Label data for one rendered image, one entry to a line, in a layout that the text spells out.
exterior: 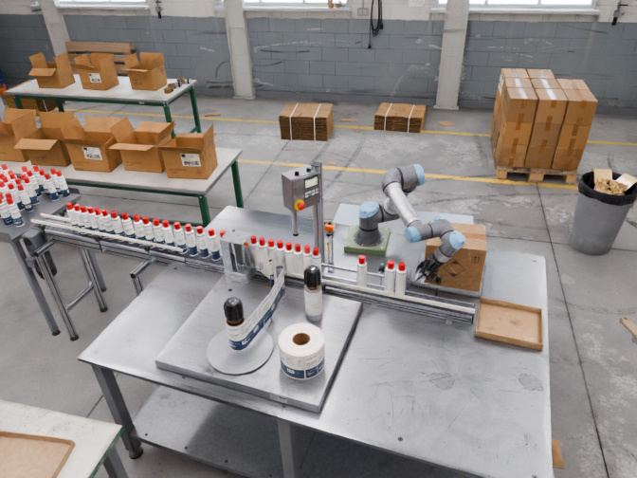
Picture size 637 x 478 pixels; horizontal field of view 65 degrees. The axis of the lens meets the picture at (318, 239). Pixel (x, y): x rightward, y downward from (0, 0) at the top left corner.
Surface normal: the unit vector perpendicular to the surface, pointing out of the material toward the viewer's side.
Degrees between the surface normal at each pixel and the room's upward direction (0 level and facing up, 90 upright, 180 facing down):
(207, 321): 0
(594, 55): 90
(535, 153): 88
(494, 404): 0
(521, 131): 90
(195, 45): 90
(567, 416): 0
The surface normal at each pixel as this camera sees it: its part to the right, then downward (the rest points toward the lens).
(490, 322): -0.03, -0.83
